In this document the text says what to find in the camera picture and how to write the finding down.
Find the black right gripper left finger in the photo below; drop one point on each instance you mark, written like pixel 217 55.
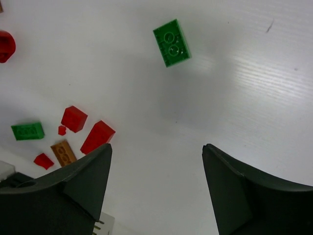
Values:
pixel 67 201

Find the red slope lego piece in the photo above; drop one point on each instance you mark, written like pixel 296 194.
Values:
pixel 44 161

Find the red round lego piece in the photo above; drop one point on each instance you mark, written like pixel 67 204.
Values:
pixel 7 46

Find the white bin far left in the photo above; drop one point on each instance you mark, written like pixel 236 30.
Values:
pixel 6 170

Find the green long lego brick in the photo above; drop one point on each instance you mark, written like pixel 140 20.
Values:
pixel 28 131

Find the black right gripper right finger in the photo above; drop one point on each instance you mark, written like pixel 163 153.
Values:
pixel 248 201

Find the red rectangular lego brick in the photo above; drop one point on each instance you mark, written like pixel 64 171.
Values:
pixel 100 134

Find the white bin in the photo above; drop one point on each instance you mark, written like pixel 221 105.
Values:
pixel 6 170
pixel 104 226

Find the white bin far right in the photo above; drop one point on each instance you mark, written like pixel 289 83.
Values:
pixel 104 226

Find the red square lego brick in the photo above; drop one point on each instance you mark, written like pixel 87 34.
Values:
pixel 74 119

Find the green upside-down lego brick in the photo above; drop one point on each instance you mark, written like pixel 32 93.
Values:
pixel 171 43

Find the tiny red lego stud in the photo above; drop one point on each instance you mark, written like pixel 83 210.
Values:
pixel 62 130

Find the black bin left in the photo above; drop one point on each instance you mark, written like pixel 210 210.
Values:
pixel 17 180

